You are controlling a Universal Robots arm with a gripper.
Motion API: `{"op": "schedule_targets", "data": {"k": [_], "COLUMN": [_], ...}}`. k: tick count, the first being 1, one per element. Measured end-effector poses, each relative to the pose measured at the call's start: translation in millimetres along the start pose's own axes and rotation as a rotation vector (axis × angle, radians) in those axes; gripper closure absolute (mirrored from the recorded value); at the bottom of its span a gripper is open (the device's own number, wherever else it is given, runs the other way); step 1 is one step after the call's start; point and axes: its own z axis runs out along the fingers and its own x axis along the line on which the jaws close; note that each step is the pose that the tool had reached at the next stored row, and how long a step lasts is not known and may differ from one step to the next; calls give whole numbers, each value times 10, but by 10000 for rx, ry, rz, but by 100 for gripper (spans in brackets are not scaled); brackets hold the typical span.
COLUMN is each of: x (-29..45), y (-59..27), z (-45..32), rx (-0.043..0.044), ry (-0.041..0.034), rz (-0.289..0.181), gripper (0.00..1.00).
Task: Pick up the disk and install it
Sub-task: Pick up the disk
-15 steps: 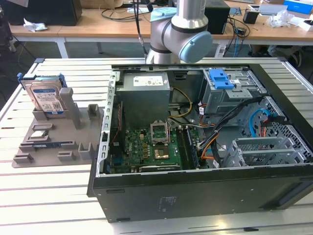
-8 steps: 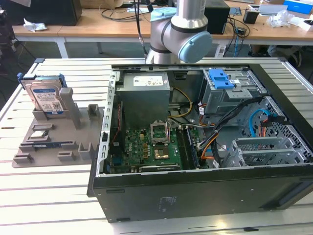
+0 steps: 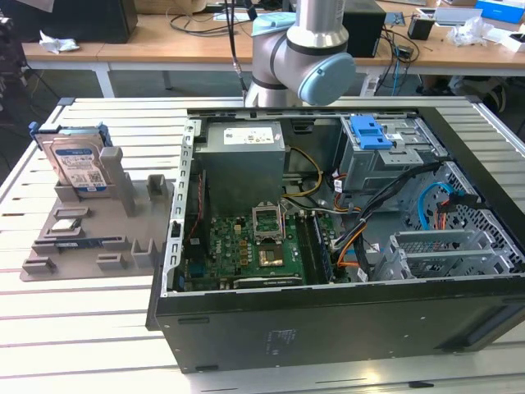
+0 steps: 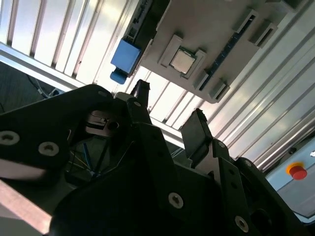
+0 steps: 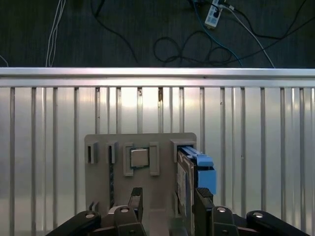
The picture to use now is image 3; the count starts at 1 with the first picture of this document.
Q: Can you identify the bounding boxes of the green motherboard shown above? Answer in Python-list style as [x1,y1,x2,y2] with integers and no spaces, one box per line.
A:
[182,200,341,291]

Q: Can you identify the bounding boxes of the grey metal disk bay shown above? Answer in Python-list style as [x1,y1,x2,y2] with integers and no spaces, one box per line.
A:
[375,228,525,282]

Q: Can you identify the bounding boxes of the black RAM slot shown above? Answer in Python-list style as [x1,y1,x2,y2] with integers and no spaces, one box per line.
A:
[295,212,315,285]

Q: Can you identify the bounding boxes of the grey flat tray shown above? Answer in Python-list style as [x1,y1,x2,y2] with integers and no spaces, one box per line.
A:
[433,7,483,26]

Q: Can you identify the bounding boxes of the black PC case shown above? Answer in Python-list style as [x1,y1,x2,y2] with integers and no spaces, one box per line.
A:
[145,105,525,374]

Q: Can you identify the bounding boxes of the CPU socket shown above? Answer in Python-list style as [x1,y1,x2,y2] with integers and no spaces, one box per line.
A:
[258,244,286,268]

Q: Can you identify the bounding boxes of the black expansion slot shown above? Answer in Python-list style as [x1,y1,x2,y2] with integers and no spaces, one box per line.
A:
[233,275,304,288]

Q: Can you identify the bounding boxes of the red wire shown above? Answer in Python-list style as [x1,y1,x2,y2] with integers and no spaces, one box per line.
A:
[195,170,206,247]

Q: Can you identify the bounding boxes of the black speaker box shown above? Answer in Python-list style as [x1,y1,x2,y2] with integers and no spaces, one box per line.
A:
[342,0,387,58]

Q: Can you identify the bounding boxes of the grey metal drive cage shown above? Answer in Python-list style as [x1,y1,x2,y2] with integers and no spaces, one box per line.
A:
[334,114,448,202]

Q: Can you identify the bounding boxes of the large black box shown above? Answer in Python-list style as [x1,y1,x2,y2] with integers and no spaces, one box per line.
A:
[0,0,139,44]

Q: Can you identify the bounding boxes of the black desk cables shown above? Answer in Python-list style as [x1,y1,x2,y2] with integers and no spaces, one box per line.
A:
[379,24,422,95]

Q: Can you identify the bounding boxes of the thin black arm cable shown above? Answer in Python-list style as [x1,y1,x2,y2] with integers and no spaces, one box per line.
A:
[223,0,250,103]

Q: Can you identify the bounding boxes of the black pen cup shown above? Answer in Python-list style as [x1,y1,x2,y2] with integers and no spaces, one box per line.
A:
[407,14,435,41]

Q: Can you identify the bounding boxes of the blue and white box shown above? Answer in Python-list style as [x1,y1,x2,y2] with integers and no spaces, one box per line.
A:
[475,0,525,21]

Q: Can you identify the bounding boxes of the crumpled white paper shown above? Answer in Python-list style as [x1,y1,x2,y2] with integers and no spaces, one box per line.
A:
[39,29,81,54]

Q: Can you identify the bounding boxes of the grey parts rack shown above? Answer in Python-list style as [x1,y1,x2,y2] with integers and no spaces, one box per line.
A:
[19,146,176,283]

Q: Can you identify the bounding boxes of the grey power supply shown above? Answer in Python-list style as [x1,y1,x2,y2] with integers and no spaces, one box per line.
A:
[193,120,287,218]

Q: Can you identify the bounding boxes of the blue data wire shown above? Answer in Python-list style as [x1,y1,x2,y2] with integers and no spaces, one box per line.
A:
[418,180,454,233]

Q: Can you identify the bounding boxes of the hard disk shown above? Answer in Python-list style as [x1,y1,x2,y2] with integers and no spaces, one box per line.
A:
[28,121,114,194]

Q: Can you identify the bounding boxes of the black cable bundle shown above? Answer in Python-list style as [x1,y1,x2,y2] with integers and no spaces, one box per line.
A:
[327,162,444,251]

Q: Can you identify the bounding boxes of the orange flat wire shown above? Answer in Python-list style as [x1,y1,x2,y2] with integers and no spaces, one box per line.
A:
[334,236,364,270]

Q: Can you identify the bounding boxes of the clear plastic bag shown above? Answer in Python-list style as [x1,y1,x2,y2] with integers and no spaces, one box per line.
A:
[445,16,500,47]

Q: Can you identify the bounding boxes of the white open box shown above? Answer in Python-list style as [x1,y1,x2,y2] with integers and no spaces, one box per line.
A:
[503,32,525,53]

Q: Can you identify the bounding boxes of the metal socket cover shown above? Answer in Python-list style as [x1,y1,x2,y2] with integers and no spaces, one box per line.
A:
[250,203,285,245]

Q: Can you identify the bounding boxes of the blue drive latch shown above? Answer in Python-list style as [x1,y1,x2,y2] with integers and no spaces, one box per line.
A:
[349,116,395,151]

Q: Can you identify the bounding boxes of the white power strip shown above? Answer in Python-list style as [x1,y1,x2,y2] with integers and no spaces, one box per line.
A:
[363,74,381,98]

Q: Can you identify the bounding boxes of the yellow and black wire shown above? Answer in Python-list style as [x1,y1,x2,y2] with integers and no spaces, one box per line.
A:
[282,145,325,202]

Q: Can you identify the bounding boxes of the orange power wire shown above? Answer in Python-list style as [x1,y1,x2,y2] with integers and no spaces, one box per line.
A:
[434,191,482,233]

